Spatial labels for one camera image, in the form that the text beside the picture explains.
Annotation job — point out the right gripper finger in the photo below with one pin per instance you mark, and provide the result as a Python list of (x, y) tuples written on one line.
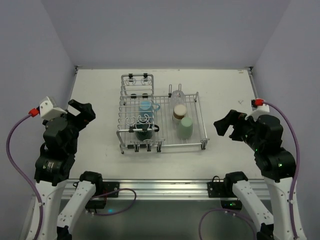
[(235, 135), (223, 124)]

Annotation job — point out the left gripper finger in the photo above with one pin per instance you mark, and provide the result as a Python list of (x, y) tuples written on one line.
[(85, 117), (75, 105)]

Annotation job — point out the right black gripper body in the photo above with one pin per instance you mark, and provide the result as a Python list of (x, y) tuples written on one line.
[(236, 126)]

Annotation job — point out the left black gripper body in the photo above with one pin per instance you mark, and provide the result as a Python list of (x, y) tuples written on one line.
[(76, 118)]

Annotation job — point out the mint green plastic cup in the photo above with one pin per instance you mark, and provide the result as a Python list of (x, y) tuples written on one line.
[(185, 128)]

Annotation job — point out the white and wood steel cup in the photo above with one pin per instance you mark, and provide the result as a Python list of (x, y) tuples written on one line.
[(179, 112)]

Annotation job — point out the clear plastic tumbler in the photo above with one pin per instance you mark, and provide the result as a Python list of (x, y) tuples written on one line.
[(177, 98)]

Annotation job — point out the light blue ceramic mug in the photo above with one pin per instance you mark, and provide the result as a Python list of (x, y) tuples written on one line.
[(147, 110)]

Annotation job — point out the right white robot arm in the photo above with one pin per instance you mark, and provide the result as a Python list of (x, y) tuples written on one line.
[(277, 167)]

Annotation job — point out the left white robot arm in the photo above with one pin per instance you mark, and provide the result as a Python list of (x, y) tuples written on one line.
[(52, 171)]

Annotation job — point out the dark green glossy mug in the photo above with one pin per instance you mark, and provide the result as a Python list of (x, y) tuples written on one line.
[(145, 134)]

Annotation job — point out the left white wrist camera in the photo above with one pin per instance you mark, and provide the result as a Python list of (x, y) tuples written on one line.
[(47, 109)]

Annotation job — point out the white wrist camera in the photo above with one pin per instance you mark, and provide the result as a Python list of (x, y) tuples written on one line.
[(47, 109), (258, 108)]

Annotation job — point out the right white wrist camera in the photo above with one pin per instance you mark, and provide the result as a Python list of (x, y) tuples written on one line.
[(258, 108)]

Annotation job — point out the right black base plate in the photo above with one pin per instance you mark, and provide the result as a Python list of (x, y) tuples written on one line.
[(216, 188)]

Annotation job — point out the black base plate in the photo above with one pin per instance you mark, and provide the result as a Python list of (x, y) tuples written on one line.
[(108, 187), (216, 188)]

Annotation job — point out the silver wire dish rack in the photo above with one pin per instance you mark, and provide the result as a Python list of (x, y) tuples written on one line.
[(138, 87)]

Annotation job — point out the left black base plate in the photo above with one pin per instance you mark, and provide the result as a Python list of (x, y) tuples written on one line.
[(108, 187)]

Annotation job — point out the aluminium front rail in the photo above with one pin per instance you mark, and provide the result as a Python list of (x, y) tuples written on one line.
[(170, 190)]

